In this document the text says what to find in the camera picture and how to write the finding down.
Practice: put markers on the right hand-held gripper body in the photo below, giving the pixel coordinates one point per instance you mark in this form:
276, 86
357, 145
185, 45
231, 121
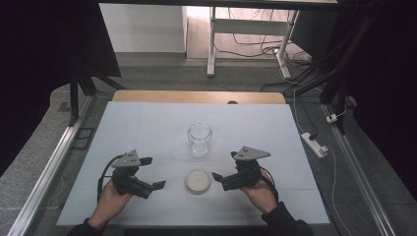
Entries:
244, 170

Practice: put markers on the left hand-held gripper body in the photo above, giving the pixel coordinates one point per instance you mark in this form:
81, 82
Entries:
129, 178

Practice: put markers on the white round jar lid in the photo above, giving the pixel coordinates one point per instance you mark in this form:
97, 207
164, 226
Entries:
198, 180

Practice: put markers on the clear glass jar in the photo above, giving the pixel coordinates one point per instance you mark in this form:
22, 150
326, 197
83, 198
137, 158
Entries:
199, 139

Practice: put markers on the person's right hand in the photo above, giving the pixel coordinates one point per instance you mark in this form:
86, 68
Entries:
260, 196

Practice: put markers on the person's left hand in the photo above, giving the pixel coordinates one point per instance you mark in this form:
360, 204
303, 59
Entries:
109, 205

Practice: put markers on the white foam board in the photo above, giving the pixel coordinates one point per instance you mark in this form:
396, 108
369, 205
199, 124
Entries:
147, 131

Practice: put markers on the wooden table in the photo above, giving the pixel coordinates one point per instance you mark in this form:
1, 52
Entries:
196, 97

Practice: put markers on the white power strip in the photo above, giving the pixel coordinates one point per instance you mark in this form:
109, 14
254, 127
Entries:
314, 144

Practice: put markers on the black metal stand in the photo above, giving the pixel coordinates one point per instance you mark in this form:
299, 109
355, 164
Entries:
74, 98
337, 75

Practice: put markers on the small white adapter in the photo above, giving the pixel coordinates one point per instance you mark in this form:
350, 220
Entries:
331, 118

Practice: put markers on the black curtain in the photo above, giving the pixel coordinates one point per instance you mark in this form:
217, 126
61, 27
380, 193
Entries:
39, 65
390, 82

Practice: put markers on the aluminium rail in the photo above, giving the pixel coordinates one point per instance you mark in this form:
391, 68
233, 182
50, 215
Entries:
357, 170
49, 167

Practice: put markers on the white desk frame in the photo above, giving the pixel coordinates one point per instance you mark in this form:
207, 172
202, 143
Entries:
249, 27

